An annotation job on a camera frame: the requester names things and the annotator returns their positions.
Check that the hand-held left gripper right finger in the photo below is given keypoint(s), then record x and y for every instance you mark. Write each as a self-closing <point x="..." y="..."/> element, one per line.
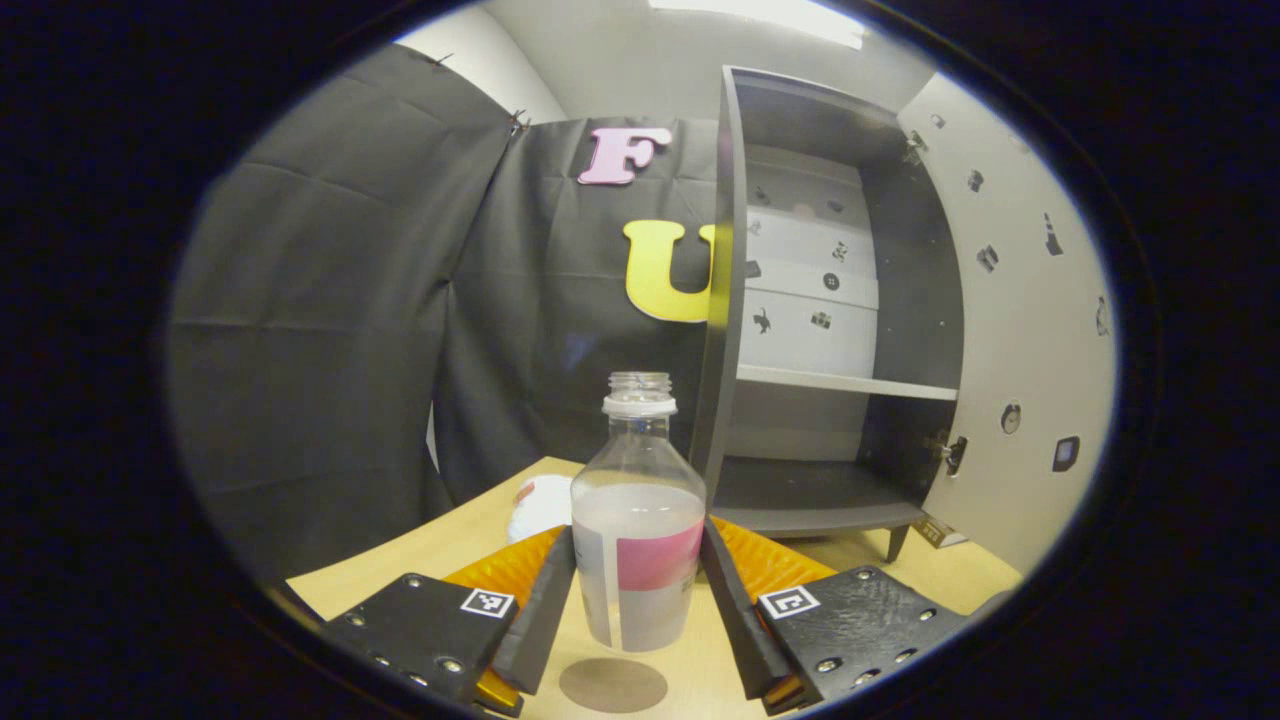
<point x="742" y="610"/>

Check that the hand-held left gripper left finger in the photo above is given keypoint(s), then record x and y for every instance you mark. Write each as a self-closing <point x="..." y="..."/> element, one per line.
<point x="540" y="615"/>

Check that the clear plastic bottle pink label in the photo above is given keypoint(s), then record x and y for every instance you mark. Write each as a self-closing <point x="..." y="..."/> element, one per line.
<point x="640" y="560"/>

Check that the white cabinet shelf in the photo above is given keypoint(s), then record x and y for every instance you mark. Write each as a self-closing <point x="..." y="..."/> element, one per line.
<point x="840" y="381"/>

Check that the dark grey cabinet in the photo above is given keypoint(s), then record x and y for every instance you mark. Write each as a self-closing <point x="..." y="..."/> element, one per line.
<point x="720" y="350"/>

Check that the metal door hinge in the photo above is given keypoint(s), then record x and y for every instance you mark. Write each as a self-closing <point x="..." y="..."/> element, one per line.
<point x="953" y="453"/>
<point x="914" y="147"/>

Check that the white crumpled cloth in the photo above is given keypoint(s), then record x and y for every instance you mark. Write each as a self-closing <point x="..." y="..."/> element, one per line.
<point x="535" y="505"/>

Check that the black backdrop cloth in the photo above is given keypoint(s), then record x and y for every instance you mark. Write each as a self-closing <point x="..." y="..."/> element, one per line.
<point x="320" y="350"/>

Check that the large ceiling lamp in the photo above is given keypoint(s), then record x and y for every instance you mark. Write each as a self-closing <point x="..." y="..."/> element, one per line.
<point x="760" y="15"/>

